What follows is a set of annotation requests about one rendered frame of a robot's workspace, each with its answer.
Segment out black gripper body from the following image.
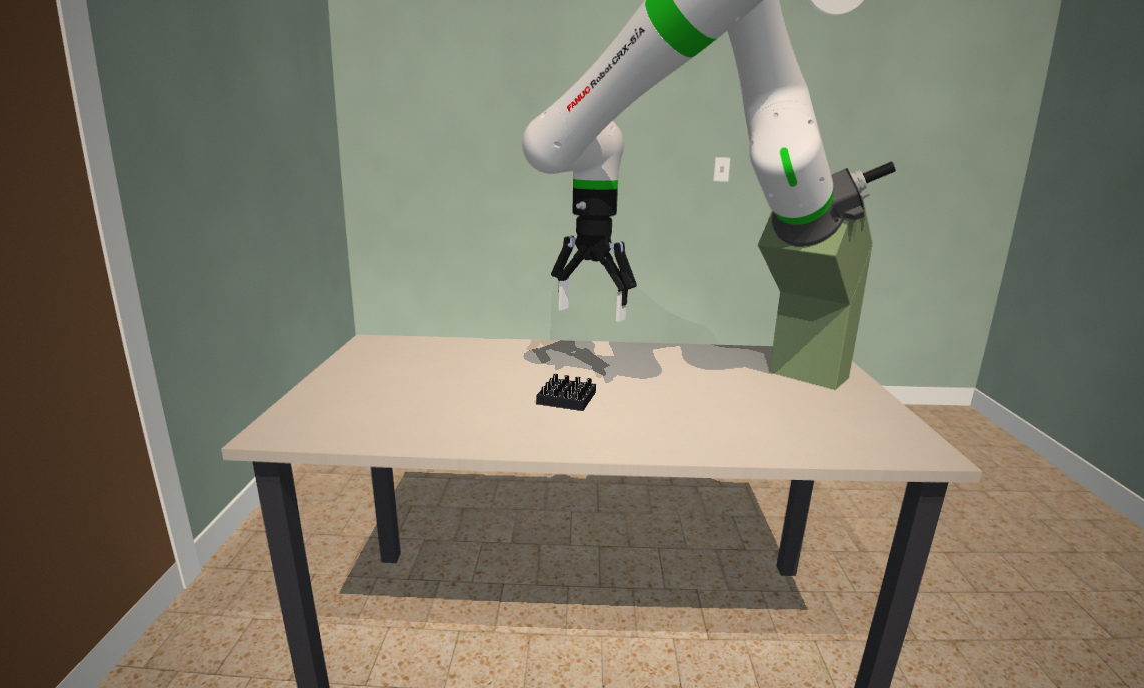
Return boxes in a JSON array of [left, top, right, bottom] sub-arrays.
[[575, 218, 612, 262]]

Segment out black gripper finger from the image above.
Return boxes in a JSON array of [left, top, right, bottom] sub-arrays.
[[591, 242, 637, 322], [551, 236, 588, 310]]

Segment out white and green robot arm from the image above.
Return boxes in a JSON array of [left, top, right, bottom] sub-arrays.
[[522, 0, 895, 246]]

